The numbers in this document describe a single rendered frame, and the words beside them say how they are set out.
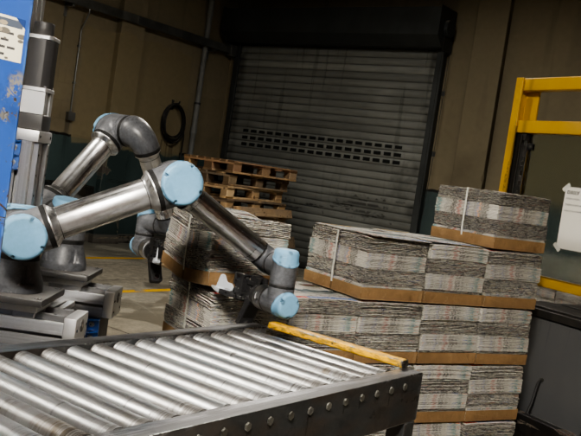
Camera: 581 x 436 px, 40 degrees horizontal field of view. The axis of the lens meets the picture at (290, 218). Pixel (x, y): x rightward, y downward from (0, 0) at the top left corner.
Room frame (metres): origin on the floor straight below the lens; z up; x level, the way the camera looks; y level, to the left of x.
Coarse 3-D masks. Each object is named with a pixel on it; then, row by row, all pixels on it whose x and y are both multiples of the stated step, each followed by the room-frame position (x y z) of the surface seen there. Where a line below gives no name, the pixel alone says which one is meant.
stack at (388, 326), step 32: (192, 288) 2.69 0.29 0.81; (320, 288) 3.01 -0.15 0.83; (192, 320) 2.64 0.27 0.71; (224, 320) 2.56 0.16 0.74; (256, 320) 2.62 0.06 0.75; (288, 320) 2.69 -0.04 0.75; (320, 320) 2.76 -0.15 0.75; (352, 320) 2.83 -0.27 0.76; (384, 320) 2.90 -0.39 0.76; (416, 320) 2.97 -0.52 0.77; (448, 320) 3.05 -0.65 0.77; (448, 352) 3.06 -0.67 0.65; (448, 384) 3.08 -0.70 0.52
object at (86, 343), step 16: (112, 336) 1.86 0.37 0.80; (128, 336) 1.89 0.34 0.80; (144, 336) 1.91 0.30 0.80; (160, 336) 1.94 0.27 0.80; (176, 336) 1.98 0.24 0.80; (192, 336) 2.02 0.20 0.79; (0, 352) 1.58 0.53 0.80; (16, 352) 1.61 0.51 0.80; (32, 352) 1.64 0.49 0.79; (64, 352) 1.71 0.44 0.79
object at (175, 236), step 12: (180, 216) 2.77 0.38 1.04; (240, 216) 2.82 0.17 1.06; (252, 216) 2.87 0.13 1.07; (168, 228) 2.83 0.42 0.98; (180, 228) 2.76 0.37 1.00; (168, 240) 2.81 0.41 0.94; (180, 240) 2.73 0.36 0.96; (168, 252) 2.82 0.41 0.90; (180, 252) 2.72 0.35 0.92; (180, 264) 2.71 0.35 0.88
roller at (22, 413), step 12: (0, 396) 1.32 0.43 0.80; (0, 408) 1.29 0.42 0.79; (12, 408) 1.28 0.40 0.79; (24, 408) 1.28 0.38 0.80; (36, 408) 1.28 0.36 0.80; (24, 420) 1.25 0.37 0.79; (36, 420) 1.24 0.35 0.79; (48, 420) 1.24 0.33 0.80; (60, 420) 1.24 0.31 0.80; (36, 432) 1.23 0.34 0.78; (48, 432) 1.22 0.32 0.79; (60, 432) 1.21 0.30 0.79; (72, 432) 1.20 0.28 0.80; (84, 432) 1.21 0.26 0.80
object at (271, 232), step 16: (256, 224) 2.61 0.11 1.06; (272, 224) 2.64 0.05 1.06; (288, 224) 2.67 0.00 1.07; (192, 240) 2.65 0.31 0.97; (208, 240) 2.55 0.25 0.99; (224, 240) 2.55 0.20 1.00; (272, 240) 2.64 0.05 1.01; (192, 256) 2.63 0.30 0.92; (208, 256) 2.53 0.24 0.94; (224, 256) 2.55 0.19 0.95; (240, 256) 2.58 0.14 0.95; (256, 272) 2.61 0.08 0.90
